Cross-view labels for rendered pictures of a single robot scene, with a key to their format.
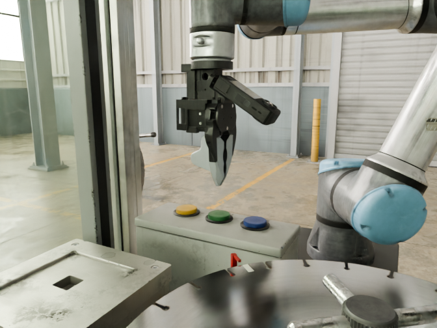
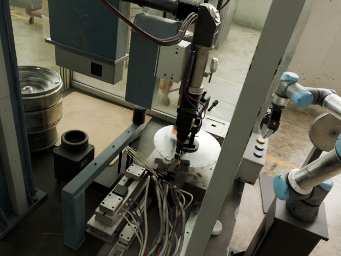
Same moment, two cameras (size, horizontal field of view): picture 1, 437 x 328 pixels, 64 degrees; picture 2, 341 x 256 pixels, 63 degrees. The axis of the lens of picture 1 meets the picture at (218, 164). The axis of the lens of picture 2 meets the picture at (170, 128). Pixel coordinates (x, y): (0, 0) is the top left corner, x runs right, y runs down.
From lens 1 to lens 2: 1.29 m
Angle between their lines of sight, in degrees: 73
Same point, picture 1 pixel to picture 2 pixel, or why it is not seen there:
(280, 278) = (211, 142)
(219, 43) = (275, 98)
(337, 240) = not seen: hidden behind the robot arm
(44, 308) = (204, 124)
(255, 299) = (203, 138)
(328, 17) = (334, 113)
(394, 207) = (278, 183)
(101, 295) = (210, 129)
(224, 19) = (279, 92)
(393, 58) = not seen: outside the picture
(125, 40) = (276, 83)
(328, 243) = not seen: hidden behind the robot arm
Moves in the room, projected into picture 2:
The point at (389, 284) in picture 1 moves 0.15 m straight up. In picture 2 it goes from (213, 155) to (223, 128)
